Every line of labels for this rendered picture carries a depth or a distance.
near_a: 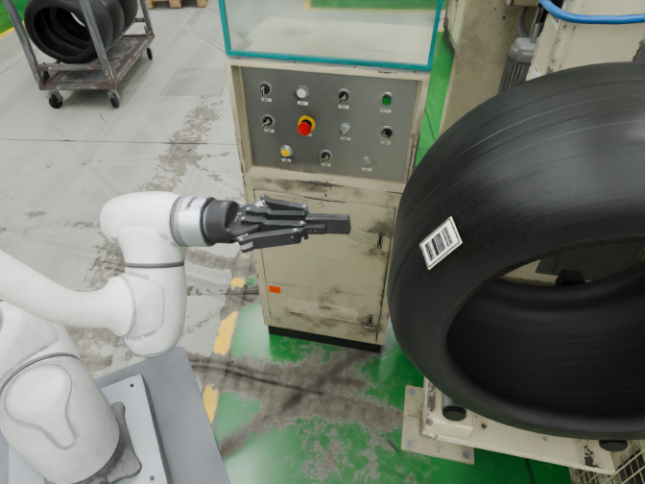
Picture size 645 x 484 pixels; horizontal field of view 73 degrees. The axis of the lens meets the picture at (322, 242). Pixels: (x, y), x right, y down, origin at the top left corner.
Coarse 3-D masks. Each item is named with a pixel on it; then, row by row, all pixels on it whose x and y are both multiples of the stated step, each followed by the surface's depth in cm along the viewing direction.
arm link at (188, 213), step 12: (180, 204) 73; (192, 204) 73; (204, 204) 73; (180, 216) 72; (192, 216) 72; (204, 216) 73; (180, 228) 72; (192, 228) 72; (204, 228) 73; (180, 240) 74; (192, 240) 73; (204, 240) 73
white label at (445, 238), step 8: (448, 224) 54; (432, 232) 56; (440, 232) 55; (448, 232) 53; (456, 232) 52; (424, 240) 57; (432, 240) 56; (440, 240) 54; (448, 240) 53; (456, 240) 52; (424, 248) 57; (432, 248) 55; (440, 248) 54; (448, 248) 53; (424, 256) 56; (432, 256) 55; (440, 256) 54; (432, 264) 55
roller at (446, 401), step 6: (444, 396) 84; (444, 402) 83; (450, 402) 82; (456, 402) 82; (444, 408) 83; (450, 408) 82; (456, 408) 81; (462, 408) 82; (444, 414) 83; (450, 414) 82; (456, 414) 82; (462, 414) 82; (450, 420) 84; (456, 420) 83; (462, 420) 83
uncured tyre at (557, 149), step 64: (640, 64) 56; (448, 128) 70; (512, 128) 55; (576, 128) 49; (640, 128) 45; (448, 192) 56; (512, 192) 49; (576, 192) 46; (640, 192) 44; (448, 256) 55; (512, 256) 51; (448, 320) 60; (512, 320) 96; (576, 320) 93; (640, 320) 86; (448, 384) 72; (512, 384) 86; (576, 384) 85; (640, 384) 79
